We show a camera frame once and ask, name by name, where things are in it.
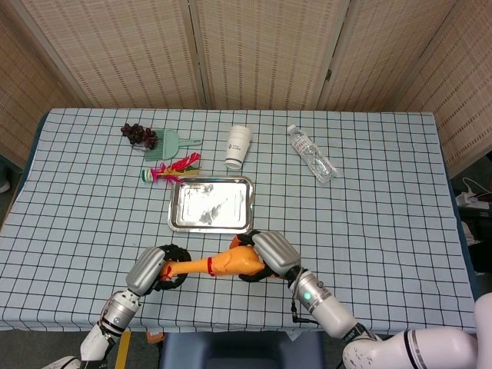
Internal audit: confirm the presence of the white paper cup stack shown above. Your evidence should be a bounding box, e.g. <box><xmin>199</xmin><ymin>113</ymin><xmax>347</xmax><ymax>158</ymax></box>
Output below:
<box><xmin>224</xmin><ymin>124</ymin><xmax>253</xmax><ymax>170</ymax></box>

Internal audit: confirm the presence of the clear plastic water bottle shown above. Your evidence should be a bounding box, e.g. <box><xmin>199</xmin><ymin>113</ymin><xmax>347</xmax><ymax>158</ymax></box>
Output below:
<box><xmin>287</xmin><ymin>124</ymin><xmax>337</xmax><ymax>184</ymax></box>

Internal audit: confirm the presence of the blue chair seat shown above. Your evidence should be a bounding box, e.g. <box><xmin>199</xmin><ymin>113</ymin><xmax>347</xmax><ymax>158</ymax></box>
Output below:
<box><xmin>159</xmin><ymin>331</ymin><xmax>326</xmax><ymax>369</ymax></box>

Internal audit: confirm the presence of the dark purple grape bunch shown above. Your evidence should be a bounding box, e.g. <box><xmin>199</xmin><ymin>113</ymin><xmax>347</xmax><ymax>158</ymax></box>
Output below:
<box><xmin>120</xmin><ymin>122</ymin><xmax>159</xmax><ymax>151</ymax></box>

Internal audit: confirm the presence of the woven bamboo folding screen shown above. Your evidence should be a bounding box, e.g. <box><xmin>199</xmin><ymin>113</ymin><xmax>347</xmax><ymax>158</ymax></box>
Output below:
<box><xmin>0</xmin><ymin>0</ymin><xmax>492</xmax><ymax>178</ymax></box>

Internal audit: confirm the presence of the white power strip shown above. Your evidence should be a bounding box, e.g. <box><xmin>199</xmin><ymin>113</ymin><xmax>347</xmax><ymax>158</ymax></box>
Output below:
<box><xmin>455</xmin><ymin>191</ymin><xmax>492</xmax><ymax>211</ymax></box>

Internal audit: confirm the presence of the orange rubber chicken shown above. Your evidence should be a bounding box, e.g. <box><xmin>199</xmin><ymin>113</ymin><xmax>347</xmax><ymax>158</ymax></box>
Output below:
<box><xmin>160</xmin><ymin>234</ymin><xmax>281</xmax><ymax>281</ymax></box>

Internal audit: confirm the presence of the colourful feather shuttlecock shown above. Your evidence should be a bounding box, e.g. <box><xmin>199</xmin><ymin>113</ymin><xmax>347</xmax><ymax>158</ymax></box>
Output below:
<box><xmin>141</xmin><ymin>152</ymin><xmax>202</xmax><ymax>185</ymax></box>

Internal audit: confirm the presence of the stainless steel tray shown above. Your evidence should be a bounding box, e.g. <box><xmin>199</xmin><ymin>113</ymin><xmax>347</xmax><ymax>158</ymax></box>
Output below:
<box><xmin>168</xmin><ymin>175</ymin><xmax>255</xmax><ymax>234</ymax></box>

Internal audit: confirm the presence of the blue checkered tablecloth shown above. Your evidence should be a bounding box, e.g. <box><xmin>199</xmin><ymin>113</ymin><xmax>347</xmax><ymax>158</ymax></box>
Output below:
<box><xmin>0</xmin><ymin>108</ymin><xmax>480</xmax><ymax>334</ymax></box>

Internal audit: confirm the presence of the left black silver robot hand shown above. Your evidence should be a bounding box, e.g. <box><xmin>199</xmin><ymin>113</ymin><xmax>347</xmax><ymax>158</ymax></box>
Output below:
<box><xmin>125</xmin><ymin>244</ymin><xmax>191</xmax><ymax>296</ymax></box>

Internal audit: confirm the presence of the green plastic comb brush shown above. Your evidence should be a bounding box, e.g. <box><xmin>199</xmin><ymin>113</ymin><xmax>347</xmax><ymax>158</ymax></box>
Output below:
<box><xmin>145</xmin><ymin>129</ymin><xmax>204</xmax><ymax>161</ymax></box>

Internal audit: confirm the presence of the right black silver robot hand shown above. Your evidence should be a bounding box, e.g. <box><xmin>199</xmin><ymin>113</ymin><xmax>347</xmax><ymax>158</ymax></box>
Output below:
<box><xmin>230</xmin><ymin>229</ymin><xmax>301</xmax><ymax>284</ymax></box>

